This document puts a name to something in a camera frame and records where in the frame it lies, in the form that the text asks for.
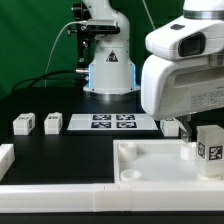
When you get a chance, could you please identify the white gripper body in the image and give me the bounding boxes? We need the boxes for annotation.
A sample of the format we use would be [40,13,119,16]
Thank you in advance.
[141,55,224,120]

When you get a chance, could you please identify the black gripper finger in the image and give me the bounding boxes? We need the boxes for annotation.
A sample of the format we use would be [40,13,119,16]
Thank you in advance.
[177,116,192,143]

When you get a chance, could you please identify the white square tabletop part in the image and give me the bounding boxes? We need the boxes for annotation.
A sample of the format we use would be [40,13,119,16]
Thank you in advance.
[113,139,222,182]

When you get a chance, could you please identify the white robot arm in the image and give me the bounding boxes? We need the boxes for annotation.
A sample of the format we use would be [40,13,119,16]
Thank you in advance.
[82,0,224,120]

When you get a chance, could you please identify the white marker sheet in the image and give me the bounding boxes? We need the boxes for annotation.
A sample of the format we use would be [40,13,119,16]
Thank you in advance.
[68,113,157,131]

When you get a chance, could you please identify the white left fence piece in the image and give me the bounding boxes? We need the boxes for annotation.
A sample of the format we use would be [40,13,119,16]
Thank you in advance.
[0,144,15,181]

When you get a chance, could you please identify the white cable right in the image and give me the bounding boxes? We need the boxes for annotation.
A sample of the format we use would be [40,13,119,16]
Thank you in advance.
[141,0,157,32]

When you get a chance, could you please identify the white cable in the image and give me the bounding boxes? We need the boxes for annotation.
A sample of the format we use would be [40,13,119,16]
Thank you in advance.
[44,20,88,88]
[141,0,157,32]

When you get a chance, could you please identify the white front fence rail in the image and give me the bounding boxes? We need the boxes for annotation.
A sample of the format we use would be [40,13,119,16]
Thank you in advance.
[0,181,224,213]

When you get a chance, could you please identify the black camera on stand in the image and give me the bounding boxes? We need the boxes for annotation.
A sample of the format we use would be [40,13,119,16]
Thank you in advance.
[67,3,120,80]

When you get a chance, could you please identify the white cable left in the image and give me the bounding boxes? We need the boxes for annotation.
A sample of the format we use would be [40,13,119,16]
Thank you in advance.
[44,20,88,88]

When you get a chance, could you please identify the black cable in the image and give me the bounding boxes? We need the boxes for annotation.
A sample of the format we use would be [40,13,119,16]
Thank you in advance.
[11,69,88,93]

